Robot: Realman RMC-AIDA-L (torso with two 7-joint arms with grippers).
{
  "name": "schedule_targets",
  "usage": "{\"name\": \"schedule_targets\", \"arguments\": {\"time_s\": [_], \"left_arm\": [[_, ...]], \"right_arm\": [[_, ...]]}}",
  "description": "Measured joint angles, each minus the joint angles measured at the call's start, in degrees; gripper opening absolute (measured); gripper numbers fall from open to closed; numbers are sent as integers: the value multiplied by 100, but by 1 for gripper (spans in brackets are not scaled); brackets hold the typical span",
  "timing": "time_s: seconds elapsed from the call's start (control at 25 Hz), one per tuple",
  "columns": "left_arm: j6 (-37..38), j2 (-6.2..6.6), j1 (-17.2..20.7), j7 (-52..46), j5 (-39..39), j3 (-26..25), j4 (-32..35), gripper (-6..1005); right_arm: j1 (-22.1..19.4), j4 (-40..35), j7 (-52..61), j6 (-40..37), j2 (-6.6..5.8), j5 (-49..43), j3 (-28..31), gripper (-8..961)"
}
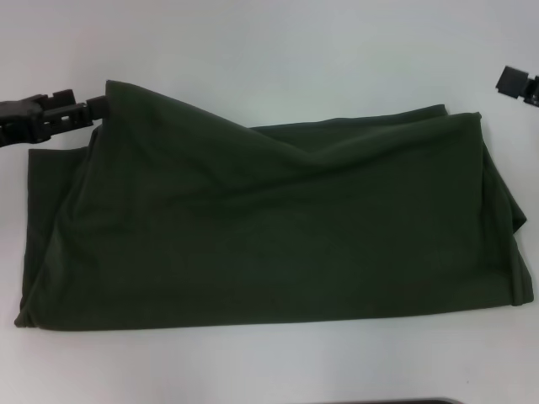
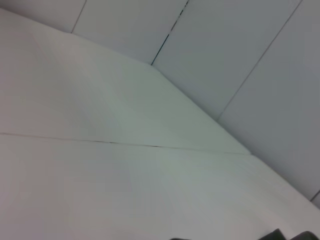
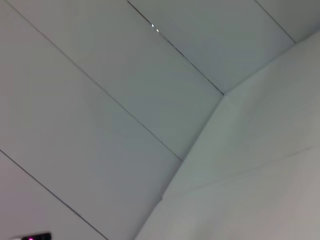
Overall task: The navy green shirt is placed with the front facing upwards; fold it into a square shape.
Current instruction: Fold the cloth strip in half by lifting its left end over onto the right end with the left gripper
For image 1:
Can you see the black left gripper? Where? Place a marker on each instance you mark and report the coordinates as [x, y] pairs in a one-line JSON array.
[[21, 120]]

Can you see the dark green FREE t-shirt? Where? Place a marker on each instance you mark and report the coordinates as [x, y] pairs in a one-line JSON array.
[[269, 219]]

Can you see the dark rounded base edge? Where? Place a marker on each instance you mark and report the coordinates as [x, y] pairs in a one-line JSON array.
[[421, 401]]

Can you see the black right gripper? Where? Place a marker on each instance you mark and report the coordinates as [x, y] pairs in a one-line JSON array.
[[534, 94]]

